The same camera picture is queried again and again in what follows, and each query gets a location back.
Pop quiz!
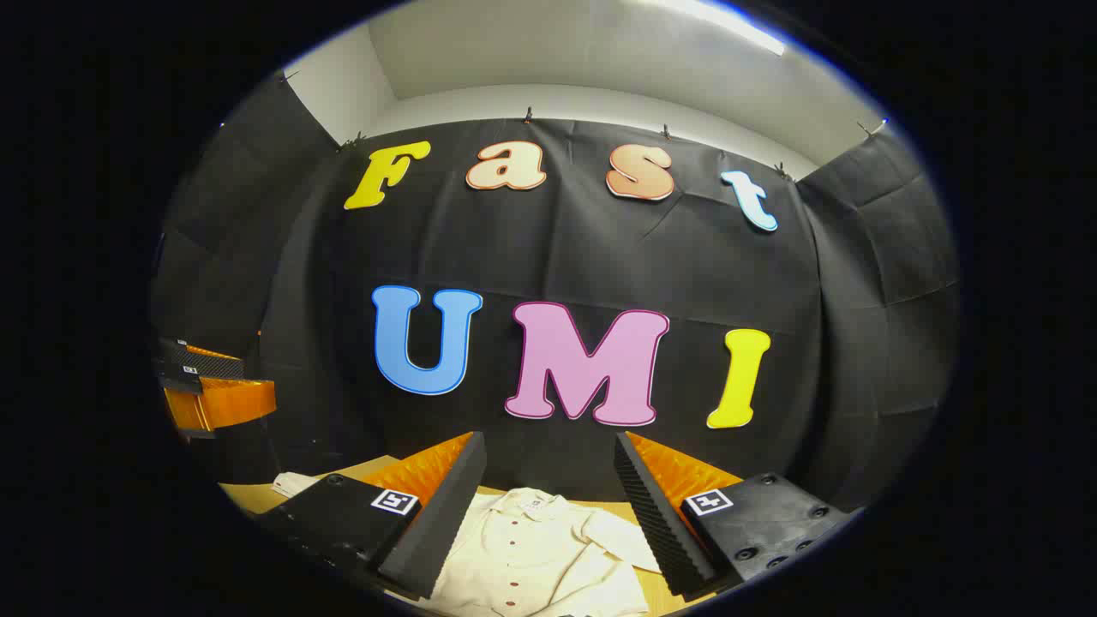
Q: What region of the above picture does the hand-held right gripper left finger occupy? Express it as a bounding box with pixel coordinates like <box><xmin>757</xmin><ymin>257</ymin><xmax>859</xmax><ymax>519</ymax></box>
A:
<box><xmin>253</xmin><ymin>431</ymin><xmax>487</xmax><ymax>601</ymax></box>

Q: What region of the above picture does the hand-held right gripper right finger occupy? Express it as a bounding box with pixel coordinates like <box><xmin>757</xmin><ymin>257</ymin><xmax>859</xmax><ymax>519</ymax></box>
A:
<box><xmin>614</xmin><ymin>431</ymin><xmax>851</xmax><ymax>599</ymax></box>

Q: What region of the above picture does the cream button shirt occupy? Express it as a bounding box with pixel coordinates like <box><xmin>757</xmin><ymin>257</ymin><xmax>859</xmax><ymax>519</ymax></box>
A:
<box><xmin>273</xmin><ymin>471</ymin><xmax>665</xmax><ymax>617</ymax></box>

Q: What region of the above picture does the row of black cloth clips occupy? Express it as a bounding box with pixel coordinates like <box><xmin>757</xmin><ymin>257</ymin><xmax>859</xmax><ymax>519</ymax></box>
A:
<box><xmin>279</xmin><ymin>70</ymin><xmax>888</xmax><ymax>179</ymax></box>

